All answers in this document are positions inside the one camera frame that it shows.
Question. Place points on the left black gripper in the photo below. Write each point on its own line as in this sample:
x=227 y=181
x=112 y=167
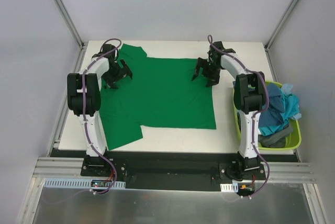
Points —
x=118 y=73

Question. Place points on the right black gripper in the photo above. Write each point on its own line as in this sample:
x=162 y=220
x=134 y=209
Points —
x=207 y=70

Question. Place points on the green t-shirt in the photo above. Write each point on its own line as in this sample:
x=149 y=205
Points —
x=160 y=94

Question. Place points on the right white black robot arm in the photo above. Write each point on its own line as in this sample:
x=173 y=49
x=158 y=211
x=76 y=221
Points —
x=250 y=95

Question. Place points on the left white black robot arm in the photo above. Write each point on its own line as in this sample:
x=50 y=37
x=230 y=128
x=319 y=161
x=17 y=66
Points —
x=84 y=93

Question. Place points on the dark blue t-shirt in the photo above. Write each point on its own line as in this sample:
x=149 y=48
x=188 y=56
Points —
x=273 y=116

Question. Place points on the teal blue t-shirt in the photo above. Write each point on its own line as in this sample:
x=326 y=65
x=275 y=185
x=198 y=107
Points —
x=291 y=110

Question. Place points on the grey t-shirt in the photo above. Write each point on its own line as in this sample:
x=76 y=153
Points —
x=276 y=140

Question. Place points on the lime green plastic basket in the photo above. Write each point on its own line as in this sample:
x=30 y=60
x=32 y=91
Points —
x=293 y=140

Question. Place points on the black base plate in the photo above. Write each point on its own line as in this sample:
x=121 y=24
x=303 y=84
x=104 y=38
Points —
x=172 y=171

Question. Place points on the left aluminium frame post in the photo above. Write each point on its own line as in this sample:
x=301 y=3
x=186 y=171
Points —
x=69 y=23

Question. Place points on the aluminium frame post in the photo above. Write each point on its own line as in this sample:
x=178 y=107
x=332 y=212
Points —
x=69 y=23
x=284 y=18

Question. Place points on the aluminium front rail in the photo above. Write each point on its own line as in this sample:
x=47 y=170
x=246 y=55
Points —
x=48 y=167

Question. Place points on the right white cable duct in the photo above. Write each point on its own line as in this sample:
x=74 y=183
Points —
x=229 y=188

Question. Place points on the white cable duct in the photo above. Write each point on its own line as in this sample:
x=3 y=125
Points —
x=82 y=183
x=229 y=188

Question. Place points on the left white cable duct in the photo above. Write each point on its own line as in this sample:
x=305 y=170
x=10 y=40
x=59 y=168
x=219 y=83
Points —
x=82 y=183

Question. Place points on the right aluminium frame post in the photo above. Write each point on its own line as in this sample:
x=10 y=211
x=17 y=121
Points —
x=284 y=18

